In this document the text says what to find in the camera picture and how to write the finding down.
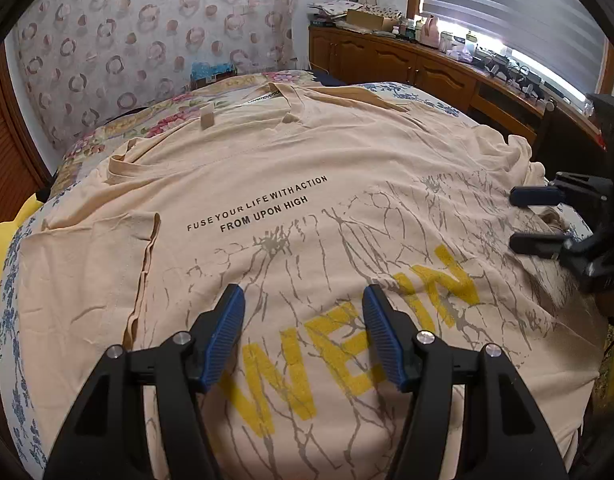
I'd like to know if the cardboard box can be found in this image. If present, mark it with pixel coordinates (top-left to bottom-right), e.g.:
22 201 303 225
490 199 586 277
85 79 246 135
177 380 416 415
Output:
347 8 400 32

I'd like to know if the blue fluffy item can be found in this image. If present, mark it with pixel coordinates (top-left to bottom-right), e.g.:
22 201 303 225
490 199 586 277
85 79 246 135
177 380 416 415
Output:
191 61 238 86

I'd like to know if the beige printed t-shirt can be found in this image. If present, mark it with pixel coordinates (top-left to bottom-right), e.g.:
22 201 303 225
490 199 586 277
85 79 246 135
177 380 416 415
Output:
17 82 608 480

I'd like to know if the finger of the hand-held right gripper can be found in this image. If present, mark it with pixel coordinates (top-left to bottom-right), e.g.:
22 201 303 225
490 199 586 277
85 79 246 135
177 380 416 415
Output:
509 231 608 281
509 171 614 211

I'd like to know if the patterned fabric bag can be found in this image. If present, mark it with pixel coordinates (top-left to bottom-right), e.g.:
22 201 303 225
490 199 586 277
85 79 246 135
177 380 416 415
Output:
307 1 365 23

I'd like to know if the wooden cabinet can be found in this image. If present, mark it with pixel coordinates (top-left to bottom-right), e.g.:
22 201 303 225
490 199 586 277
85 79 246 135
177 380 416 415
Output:
308 25 602 161

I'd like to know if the black device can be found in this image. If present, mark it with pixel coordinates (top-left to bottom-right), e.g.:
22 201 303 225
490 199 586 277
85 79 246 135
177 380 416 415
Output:
479 50 542 98

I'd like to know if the blue floral bed sheet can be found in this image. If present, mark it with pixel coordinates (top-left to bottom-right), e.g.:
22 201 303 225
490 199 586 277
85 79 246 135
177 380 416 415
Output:
0 80 614 480

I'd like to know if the pink bottle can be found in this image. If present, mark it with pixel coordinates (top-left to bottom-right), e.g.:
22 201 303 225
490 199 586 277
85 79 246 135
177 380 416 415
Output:
421 16 442 46

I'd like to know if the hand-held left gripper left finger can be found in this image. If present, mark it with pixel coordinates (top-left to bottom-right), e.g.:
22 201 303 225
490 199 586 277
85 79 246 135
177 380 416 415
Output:
44 283 246 480

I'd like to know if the yellow plush toy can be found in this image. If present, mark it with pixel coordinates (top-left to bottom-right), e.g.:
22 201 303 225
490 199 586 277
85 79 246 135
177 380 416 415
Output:
0 192 42 366

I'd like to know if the ring patterned headboard cloth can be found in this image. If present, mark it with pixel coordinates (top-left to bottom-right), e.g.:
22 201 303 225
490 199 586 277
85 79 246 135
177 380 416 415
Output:
12 0 308 151

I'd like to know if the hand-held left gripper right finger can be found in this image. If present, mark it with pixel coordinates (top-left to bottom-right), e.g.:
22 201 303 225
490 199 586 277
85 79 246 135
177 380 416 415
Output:
362 283 570 480

